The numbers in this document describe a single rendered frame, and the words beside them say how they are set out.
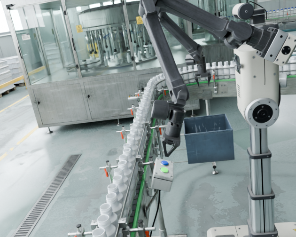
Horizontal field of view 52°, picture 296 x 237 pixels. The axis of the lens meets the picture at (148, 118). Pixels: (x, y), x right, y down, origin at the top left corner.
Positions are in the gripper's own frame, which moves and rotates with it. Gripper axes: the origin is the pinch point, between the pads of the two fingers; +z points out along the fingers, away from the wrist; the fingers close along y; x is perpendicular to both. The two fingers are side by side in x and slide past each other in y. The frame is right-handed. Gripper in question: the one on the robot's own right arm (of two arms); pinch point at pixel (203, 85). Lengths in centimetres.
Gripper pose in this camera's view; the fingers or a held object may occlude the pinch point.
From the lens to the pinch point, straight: 206.2
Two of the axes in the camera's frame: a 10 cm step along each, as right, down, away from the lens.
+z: 1.6, 9.3, 3.3
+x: -1.1, 3.5, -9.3
